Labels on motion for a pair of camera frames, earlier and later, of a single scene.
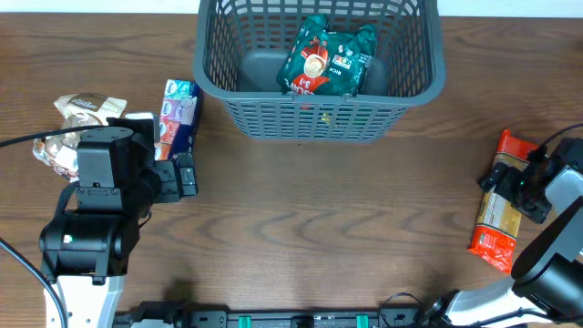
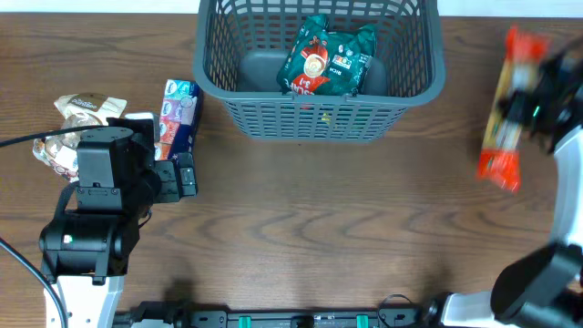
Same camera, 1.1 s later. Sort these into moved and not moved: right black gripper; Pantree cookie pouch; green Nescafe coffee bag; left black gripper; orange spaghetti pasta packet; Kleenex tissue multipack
Moved: right black gripper; orange spaghetti pasta packet
Not moved: green Nescafe coffee bag; left black gripper; Pantree cookie pouch; Kleenex tissue multipack
